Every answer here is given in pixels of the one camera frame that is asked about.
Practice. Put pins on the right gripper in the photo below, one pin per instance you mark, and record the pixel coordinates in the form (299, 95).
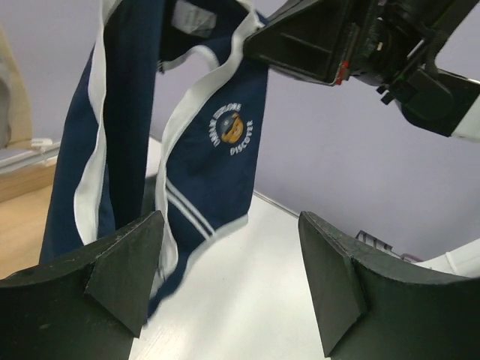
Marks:
(384, 41)

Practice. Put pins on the navy blue underwear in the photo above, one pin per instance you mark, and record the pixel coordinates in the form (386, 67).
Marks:
(209, 147)

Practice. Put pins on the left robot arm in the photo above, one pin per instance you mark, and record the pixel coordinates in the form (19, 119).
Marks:
(453, 258)

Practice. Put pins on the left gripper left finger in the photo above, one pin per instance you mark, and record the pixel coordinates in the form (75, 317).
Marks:
(88, 304)

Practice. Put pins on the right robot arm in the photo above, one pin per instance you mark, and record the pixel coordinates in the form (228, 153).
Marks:
(447, 105)

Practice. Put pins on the aluminium rail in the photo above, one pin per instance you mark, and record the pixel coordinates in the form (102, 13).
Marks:
(374, 242)

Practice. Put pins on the wooden rack stand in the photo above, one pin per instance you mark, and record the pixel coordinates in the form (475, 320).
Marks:
(25, 197)

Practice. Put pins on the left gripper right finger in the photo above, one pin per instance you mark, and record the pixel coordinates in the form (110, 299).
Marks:
(371, 305)

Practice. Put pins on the grey underwear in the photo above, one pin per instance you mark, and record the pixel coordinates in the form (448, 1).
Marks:
(16, 117)

